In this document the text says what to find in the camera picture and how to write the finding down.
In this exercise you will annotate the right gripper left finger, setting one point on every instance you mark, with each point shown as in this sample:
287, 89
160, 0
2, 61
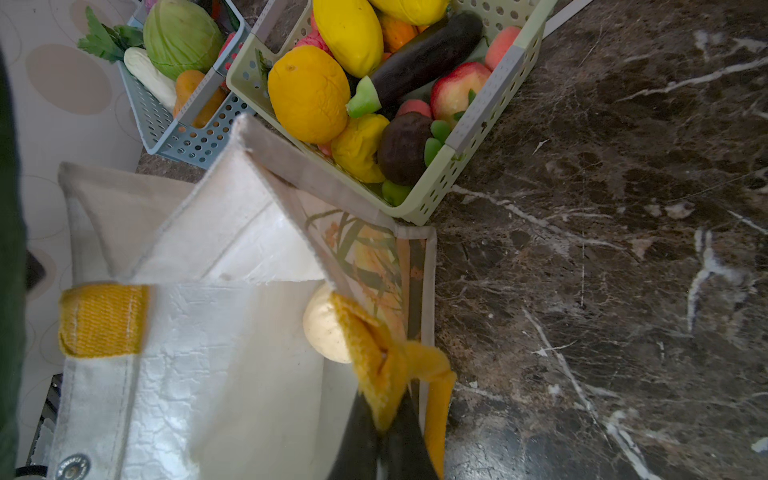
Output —
357, 456

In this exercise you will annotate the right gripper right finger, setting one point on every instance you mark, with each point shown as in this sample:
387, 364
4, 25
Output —
403, 453

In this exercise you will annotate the white grocery bag yellow handles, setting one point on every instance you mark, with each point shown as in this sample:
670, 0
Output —
182, 331

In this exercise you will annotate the dark brown passion fruit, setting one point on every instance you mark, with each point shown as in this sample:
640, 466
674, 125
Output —
401, 152

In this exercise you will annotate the yellow lemon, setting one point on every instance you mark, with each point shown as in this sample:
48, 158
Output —
355, 149

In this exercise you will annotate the red apple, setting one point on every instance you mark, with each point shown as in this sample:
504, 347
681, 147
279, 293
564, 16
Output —
452, 94

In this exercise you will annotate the wrinkled yellow orange fruit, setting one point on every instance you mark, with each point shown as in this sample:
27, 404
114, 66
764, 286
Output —
308, 91

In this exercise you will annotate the blue plastic vegetable basket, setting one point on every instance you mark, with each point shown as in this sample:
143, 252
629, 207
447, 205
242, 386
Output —
201, 129

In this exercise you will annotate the dark eggplant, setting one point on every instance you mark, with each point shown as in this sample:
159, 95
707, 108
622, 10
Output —
431, 54

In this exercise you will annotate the pink dragon fruit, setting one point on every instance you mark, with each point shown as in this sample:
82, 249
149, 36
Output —
314, 39

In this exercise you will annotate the yellow mango front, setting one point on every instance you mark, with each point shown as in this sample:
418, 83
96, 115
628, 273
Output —
352, 31

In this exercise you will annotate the yellow mango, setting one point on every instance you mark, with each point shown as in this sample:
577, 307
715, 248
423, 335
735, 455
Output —
352, 31
413, 12

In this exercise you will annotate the yellow mango back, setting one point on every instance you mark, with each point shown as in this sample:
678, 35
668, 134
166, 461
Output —
413, 12

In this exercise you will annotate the green plastic fruit basket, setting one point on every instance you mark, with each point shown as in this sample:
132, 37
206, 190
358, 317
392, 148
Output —
509, 48

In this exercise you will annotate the green cabbage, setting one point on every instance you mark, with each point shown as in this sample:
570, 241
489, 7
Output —
180, 36

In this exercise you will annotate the white radish with leaves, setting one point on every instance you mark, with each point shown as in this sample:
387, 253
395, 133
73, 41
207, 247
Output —
125, 43

